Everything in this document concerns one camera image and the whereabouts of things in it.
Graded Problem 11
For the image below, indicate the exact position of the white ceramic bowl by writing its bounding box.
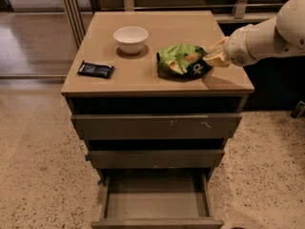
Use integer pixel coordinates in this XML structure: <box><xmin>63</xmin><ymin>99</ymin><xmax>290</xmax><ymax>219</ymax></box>
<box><xmin>113</xmin><ymin>27</ymin><xmax>149</xmax><ymax>54</ymax></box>

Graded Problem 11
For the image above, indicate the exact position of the bottom grey open drawer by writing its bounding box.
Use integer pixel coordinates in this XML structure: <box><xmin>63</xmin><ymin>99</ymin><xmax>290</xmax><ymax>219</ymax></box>
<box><xmin>91</xmin><ymin>169</ymin><xmax>223</xmax><ymax>229</ymax></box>

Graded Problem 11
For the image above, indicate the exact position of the middle grey drawer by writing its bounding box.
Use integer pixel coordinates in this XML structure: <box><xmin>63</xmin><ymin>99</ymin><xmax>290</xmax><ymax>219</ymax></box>
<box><xmin>86</xmin><ymin>150</ymin><xmax>224</xmax><ymax>169</ymax></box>

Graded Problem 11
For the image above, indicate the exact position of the black snack packet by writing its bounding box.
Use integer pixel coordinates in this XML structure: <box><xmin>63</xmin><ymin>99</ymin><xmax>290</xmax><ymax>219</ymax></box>
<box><xmin>77</xmin><ymin>61</ymin><xmax>115</xmax><ymax>79</ymax></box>

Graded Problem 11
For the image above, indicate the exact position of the dark object on floor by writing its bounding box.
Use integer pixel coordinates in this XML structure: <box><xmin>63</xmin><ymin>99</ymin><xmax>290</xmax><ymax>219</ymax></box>
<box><xmin>291</xmin><ymin>101</ymin><xmax>305</xmax><ymax>118</ymax></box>

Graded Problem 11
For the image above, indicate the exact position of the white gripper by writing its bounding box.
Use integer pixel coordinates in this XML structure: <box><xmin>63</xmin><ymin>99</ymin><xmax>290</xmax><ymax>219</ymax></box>
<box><xmin>203</xmin><ymin>24</ymin><xmax>257</xmax><ymax>68</ymax></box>

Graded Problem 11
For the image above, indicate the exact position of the green rice chip bag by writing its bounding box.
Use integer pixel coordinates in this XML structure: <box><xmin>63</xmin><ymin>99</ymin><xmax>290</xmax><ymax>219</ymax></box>
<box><xmin>156</xmin><ymin>44</ymin><xmax>212</xmax><ymax>76</ymax></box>

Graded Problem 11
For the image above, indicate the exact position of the top grey drawer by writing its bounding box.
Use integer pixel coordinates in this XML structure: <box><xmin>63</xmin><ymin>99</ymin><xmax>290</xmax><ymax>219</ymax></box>
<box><xmin>71</xmin><ymin>114</ymin><xmax>241</xmax><ymax>140</ymax></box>

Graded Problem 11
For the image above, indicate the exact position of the beige drawer cabinet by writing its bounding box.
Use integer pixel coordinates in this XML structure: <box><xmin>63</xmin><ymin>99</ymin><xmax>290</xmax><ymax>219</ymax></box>
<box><xmin>60</xmin><ymin>10</ymin><xmax>255</xmax><ymax>229</ymax></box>

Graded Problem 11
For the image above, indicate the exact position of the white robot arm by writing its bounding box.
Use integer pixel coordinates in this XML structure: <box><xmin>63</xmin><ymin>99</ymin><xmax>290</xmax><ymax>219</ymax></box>
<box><xmin>203</xmin><ymin>0</ymin><xmax>305</xmax><ymax>68</ymax></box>

